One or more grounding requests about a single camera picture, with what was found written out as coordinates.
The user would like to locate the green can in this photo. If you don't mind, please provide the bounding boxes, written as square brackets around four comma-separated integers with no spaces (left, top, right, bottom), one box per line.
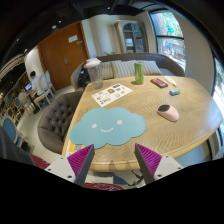
[134,62,144,84]

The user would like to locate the arched glass cabinet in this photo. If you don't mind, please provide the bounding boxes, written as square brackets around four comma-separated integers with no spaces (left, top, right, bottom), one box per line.
[115,20,148,53]

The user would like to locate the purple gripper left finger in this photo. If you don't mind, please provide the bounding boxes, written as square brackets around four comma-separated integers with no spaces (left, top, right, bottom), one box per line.
[68,145,95,186]

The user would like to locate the clear plastic cup with lid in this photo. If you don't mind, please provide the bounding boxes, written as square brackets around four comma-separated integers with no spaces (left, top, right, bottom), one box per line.
[86,58,103,89]

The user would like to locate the blue round-back chair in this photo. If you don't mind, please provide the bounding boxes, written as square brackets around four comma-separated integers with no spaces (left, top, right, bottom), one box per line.
[3,118,22,146]

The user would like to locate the white pen-like stick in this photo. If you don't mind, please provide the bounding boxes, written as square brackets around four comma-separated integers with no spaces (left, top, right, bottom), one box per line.
[165,76,177,87]

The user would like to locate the striped cushion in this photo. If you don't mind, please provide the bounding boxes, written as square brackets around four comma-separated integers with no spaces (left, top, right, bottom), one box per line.
[143,60,162,75]
[111,60,135,78]

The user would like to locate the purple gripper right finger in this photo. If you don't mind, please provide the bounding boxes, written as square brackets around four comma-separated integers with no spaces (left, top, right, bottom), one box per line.
[134,144,162,184]

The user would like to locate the grey tufted armchair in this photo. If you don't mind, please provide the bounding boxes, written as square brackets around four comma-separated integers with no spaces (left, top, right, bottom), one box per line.
[37,91,83,154]

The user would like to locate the striped cushion right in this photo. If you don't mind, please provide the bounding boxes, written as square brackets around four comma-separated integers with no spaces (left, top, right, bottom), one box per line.
[143,60,162,75]

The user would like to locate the white sticker sheet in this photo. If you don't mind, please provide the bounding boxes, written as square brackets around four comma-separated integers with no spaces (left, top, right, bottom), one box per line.
[92,83,132,107]

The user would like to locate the grey sofa bench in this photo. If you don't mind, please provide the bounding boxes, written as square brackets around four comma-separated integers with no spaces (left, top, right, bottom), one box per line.
[70,52,186,90]

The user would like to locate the small teal eraser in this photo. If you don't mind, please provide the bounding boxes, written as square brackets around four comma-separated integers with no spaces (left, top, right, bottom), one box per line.
[169,90,180,96]

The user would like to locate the white wooden chair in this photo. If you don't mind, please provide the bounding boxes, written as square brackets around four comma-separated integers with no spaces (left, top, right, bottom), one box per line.
[34,75,54,106]

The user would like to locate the yellow card on table edge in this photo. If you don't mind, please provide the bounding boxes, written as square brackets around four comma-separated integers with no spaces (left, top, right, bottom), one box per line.
[67,142,84,155]

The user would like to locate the orange wooden door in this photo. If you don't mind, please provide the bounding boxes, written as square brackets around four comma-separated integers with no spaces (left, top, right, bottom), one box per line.
[38,22,89,90]

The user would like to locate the pink computer mouse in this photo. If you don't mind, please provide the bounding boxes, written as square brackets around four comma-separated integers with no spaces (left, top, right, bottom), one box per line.
[157,105,179,122]

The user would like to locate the blue cloud mouse pad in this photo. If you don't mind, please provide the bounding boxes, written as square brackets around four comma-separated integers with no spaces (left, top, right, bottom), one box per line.
[69,107,147,149]

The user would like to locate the seated person in white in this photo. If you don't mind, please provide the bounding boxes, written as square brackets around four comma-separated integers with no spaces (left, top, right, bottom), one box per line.
[30,71,43,96]

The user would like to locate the black and red box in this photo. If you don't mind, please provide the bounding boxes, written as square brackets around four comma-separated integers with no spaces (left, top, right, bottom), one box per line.
[151,78,168,88]

